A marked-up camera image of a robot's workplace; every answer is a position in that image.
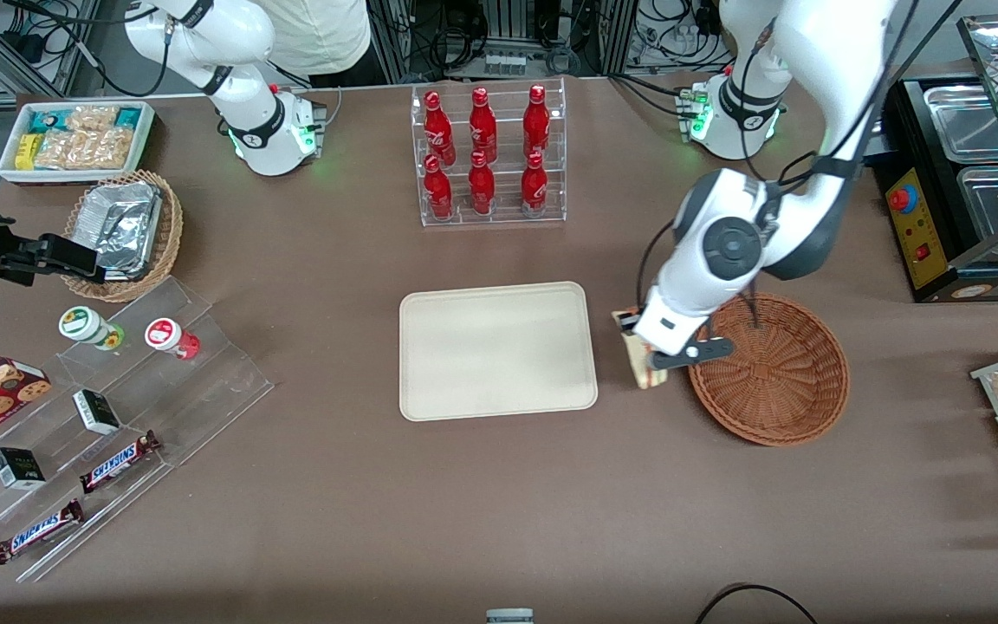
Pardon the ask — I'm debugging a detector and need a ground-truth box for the triangle sandwich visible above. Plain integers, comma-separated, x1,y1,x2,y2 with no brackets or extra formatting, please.
612,308,671,392

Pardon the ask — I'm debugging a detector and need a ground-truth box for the round brown wicker basket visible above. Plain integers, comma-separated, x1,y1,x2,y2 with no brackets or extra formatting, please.
687,293,852,448

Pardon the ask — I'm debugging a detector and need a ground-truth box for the light wicker basket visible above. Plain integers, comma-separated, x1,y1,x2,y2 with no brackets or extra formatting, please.
61,170,185,303

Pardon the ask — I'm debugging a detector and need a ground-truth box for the beige rectangular tray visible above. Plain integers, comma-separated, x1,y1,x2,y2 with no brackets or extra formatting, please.
399,281,599,423

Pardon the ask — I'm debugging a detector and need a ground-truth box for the aluminium foil container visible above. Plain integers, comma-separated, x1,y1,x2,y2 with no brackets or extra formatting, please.
75,181,163,281

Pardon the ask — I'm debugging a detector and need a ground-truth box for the green label yoghurt cup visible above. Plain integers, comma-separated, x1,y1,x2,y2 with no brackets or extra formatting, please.
58,306,126,352

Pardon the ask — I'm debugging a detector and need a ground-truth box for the white plastic snack tub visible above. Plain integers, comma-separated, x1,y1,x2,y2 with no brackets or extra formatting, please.
0,100,157,186

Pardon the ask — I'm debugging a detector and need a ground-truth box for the clear cracker bag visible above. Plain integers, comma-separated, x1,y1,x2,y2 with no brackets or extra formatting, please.
80,127,135,171
65,105,120,133
36,130,84,171

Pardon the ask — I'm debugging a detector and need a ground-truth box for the red label yoghurt cup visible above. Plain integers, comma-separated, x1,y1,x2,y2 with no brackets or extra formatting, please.
144,317,201,361

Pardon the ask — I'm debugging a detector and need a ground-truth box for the small black carton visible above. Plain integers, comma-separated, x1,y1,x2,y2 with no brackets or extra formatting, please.
72,389,122,436
0,446,47,491

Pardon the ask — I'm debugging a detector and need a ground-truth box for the red cola bottle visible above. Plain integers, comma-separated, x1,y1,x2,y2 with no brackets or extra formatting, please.
424,91,457,166
468,152,496,217
469,87,499,164
522,84,551,159
424,156,455,221
521,152,549,218

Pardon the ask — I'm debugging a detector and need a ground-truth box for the clear acrylic bottle rack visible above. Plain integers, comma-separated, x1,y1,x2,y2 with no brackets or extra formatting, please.
411,77,567,228

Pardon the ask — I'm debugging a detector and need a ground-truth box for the clear acrylic stepped display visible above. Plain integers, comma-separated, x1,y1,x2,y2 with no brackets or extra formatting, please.
0,276,275,583

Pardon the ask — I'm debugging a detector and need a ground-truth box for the Snickers chocolate bar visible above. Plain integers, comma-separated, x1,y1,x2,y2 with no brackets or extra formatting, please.
79,430,161,495
0,499,85,566

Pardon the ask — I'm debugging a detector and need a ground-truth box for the black hot food case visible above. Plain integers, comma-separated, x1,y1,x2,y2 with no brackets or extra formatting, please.
870,13,998,304

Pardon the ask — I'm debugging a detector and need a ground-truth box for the white power strip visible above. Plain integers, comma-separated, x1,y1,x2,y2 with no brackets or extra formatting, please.
482,52,546,78

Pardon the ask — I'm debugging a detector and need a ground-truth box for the person in white shirt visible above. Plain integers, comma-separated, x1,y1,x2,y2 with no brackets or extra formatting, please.
255,0,389,88

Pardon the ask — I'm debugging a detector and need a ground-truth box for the black floor cable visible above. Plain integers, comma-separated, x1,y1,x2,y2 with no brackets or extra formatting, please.
694,582,821,624

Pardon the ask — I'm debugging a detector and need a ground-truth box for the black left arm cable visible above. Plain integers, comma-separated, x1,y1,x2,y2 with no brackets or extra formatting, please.
635,0,966,328

